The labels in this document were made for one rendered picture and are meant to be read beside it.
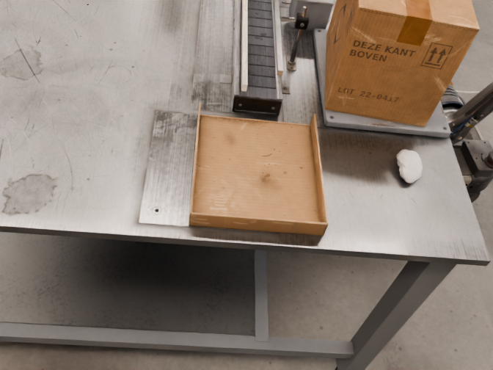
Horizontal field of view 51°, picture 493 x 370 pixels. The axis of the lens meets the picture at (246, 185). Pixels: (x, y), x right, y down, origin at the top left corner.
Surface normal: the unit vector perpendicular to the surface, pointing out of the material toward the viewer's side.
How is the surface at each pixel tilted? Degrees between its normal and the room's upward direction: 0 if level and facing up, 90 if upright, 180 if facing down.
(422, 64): 90
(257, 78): 0
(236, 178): 0
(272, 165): 0
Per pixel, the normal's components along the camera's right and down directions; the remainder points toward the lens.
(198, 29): 0.13, -0.62
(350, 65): -0.11, 0.77
